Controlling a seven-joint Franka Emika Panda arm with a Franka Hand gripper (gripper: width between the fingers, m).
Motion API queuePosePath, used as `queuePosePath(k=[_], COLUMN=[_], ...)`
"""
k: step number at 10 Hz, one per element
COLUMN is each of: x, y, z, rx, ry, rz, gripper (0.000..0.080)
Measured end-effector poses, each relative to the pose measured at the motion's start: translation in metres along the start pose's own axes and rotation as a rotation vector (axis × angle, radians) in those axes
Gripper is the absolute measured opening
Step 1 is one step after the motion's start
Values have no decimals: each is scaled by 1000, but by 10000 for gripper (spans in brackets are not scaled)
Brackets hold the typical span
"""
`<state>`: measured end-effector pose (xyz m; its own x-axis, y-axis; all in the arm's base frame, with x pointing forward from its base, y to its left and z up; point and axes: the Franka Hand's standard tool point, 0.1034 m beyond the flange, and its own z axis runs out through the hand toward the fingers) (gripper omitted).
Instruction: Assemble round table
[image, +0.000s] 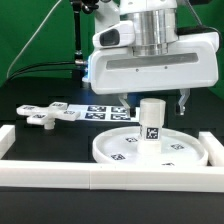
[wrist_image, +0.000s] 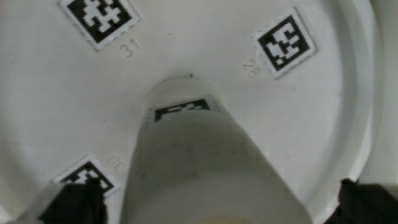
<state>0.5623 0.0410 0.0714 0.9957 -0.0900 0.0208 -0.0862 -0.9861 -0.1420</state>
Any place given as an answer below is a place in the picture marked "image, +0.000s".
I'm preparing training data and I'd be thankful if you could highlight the white marker sheet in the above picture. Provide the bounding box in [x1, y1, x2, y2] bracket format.
[68, 104, 140, 122]

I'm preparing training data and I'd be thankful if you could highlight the white cross-shaped table base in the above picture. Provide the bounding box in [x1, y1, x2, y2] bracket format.
[16, 102, 81, 130]

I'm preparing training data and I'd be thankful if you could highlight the black cable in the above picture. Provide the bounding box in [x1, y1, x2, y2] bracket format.
[5, 61, 78, 83]

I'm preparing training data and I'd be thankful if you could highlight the white right fence bar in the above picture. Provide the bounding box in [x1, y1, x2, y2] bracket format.
[198, 132, 224, 167]

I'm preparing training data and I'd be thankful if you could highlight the white cable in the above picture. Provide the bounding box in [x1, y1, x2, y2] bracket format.
[5, 0, 63, 80]

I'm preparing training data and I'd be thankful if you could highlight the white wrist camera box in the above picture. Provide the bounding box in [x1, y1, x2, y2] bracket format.
[92, 20, 135, 49]

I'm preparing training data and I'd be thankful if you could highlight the white fence bar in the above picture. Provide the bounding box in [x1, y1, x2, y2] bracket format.
[198, 132, 224, 167]
[0, 125, 15, 160]
[0, 160, 224, 193]

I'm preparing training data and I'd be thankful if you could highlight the black camera stand pole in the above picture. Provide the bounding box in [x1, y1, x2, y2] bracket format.
[69, 0, 99, 79]

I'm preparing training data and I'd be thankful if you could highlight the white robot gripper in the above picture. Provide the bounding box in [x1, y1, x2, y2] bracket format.
[88, 32, 219, 117]

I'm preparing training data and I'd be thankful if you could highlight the white left fence bar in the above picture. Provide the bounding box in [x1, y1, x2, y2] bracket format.
[0, 125, 15, 160]

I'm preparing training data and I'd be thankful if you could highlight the white round table top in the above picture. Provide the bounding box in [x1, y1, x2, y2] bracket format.
[92, 126, 208, 167]

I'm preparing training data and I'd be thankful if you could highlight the white front fence bar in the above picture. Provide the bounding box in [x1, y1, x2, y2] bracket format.
[0, 160, 224, 193]

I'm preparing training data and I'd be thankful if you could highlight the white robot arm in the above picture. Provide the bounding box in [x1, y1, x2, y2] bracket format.
[88, 0, 221, 114]

